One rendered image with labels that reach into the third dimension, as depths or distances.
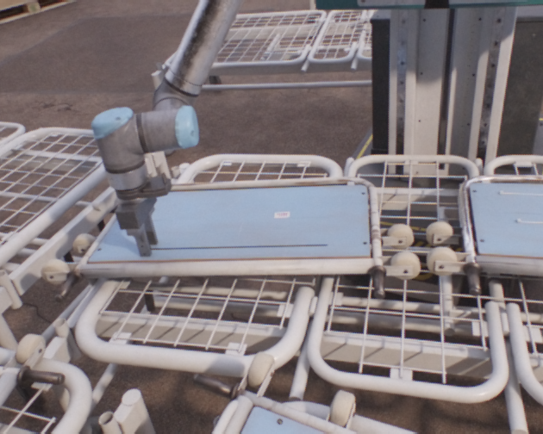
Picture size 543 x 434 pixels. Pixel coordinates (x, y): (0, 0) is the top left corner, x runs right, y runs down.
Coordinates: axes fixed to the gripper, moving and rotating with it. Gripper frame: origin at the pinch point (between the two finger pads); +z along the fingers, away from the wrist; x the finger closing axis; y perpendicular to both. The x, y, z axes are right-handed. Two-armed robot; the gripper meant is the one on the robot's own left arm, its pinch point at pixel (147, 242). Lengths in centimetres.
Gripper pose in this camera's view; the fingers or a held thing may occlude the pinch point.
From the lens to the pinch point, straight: 138.0
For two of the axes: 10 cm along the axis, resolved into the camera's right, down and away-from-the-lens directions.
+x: -1.2, 5.2, -8.4
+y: -9.9, 0.3, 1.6
